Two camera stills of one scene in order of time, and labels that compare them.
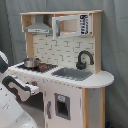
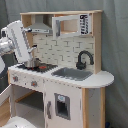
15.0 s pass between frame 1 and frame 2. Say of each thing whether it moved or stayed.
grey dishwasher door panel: stayed
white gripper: moved
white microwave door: stayed
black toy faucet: stayed
